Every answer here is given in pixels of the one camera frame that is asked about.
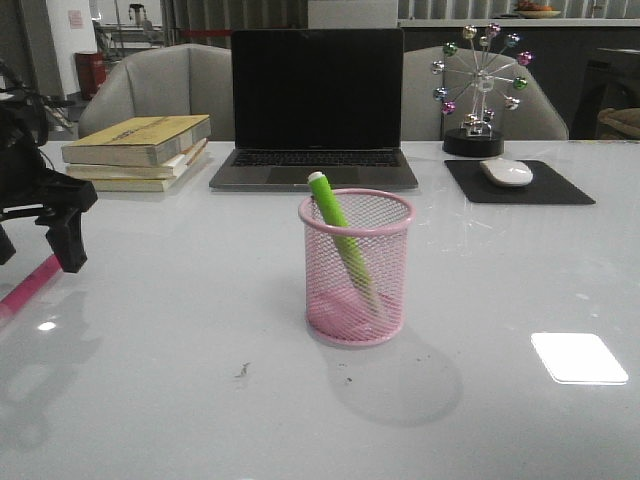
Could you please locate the pink mesh pen holder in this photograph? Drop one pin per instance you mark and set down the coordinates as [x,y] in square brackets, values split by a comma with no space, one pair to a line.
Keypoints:
[335,310]

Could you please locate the green highlighter pen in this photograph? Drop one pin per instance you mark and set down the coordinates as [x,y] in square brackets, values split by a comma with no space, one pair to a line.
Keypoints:
[334,215]

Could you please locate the pink highlighter pen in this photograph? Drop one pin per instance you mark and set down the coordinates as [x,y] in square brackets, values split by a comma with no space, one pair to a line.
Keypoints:
[20,295]

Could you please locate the ferris wheel desk toy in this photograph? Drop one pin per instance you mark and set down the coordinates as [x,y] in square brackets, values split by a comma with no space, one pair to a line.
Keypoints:
[475,140]

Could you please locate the black mouse pad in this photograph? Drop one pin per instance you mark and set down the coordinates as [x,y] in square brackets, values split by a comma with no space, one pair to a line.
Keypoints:
[548,187]

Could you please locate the white computer mouse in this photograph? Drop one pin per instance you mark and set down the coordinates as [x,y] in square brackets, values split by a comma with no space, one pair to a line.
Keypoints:
[506,173]

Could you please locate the fruit bowl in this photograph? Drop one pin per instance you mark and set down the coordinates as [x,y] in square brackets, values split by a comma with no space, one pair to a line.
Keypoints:
[534,10]

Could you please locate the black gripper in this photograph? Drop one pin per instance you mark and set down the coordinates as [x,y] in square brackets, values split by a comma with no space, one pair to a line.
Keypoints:
[30,185]

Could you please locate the bottom pale book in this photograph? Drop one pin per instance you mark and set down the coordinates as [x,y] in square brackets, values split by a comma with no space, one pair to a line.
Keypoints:
[139,185]

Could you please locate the grey open laptop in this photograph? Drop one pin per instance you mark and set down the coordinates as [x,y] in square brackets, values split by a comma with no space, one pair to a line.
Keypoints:
[308,100]

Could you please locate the yellow top book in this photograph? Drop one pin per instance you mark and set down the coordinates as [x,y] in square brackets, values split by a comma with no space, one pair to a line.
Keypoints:
[139,141]

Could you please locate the red barrier belt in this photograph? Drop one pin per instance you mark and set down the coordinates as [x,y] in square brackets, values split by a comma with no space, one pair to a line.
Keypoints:
[205,33]

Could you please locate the grey armchair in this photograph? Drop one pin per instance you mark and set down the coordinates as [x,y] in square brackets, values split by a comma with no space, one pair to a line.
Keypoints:
[185,79]
[535,119]

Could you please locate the right grey armchair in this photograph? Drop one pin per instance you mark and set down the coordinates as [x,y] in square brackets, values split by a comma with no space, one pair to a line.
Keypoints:
[535,119]

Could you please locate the left grey armchair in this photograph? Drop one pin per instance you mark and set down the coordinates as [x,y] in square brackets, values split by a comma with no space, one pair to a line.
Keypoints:
[185,79]

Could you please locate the red bin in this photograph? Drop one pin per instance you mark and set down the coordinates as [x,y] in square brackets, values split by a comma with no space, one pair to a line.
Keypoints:
[91,73]

